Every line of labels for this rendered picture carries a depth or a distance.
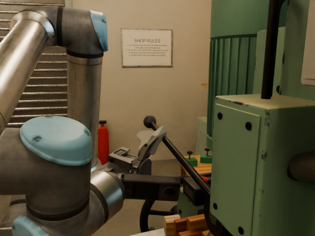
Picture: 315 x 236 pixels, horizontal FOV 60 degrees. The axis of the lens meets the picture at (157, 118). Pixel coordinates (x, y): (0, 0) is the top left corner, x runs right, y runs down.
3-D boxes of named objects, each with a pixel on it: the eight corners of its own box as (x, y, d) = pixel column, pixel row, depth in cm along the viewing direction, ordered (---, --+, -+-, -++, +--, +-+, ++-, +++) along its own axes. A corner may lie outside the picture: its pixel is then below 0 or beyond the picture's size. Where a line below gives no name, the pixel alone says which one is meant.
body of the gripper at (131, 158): (124, 144, 64) (86, 165, 54) (155, 154, 59) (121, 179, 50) (124, 173, 66) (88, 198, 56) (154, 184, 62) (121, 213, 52)
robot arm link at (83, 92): (63, 185, 120) (61, 3, 87) (103, 185, 124) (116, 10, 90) (58, 212, 106) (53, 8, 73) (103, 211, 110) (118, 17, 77)
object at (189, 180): (216, 182, 86) (216, 165, 85) (236, 198, 76) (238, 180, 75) (178, 188, 82) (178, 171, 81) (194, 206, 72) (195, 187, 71)
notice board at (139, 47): (171, 66, 349) (172, 29, 339) (172, 66, 347) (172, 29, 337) (121, 67, 337) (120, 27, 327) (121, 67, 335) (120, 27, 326)
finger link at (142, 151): (149, 131, 60) (130, 165, 56) (155, 133, 59) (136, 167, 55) (155, 143, 64) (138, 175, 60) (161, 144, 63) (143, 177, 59)
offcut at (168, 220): (178, 228, 73) (179, 214, 72) (181, 236, 70) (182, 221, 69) (163, 230, 72) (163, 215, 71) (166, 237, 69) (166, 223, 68)
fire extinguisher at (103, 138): (111, 163, 360) (109, 119, 347) (111, 168, 341) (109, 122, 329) (97, 164, 356) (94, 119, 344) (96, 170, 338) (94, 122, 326)
